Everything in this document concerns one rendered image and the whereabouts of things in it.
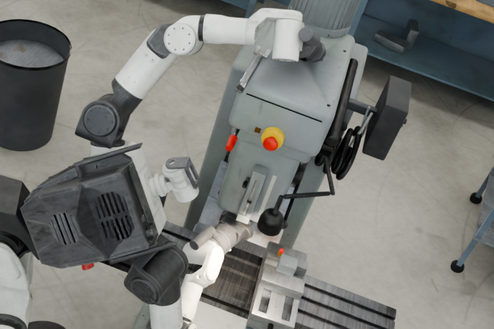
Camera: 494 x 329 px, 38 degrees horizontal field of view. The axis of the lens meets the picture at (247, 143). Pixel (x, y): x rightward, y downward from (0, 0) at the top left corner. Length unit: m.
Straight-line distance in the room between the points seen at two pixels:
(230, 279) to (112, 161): 0.89
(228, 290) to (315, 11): 1.01
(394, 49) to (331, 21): 3.88
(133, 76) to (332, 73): 0.56
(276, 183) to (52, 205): 0.71
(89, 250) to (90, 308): 1.84
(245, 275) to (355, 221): 2.01
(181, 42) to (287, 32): 0.26
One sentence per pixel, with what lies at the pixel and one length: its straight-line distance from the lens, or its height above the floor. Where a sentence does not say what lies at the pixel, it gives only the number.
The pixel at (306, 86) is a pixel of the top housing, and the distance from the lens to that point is 1.88.
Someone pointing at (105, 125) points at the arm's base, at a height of 1.76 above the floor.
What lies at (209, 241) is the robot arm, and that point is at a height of 1.27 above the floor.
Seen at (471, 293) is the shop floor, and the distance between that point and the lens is 4.50.
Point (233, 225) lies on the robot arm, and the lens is 2.32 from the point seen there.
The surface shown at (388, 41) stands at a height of 0.29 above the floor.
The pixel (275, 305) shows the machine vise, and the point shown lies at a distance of 2.43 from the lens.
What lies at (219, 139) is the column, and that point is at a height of 1.23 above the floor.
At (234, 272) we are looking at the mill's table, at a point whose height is 0.97.
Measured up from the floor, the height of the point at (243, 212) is 1.38.
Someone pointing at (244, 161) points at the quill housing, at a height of 1.54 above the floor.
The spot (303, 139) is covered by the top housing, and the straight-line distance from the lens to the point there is 1.87.
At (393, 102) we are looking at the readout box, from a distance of 2.30.
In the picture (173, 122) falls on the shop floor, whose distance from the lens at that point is 4.73.
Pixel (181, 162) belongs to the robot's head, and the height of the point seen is 1.69.
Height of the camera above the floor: 2.86
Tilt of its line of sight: 37 degrees down
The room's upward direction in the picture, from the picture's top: 19 degrees clockwise
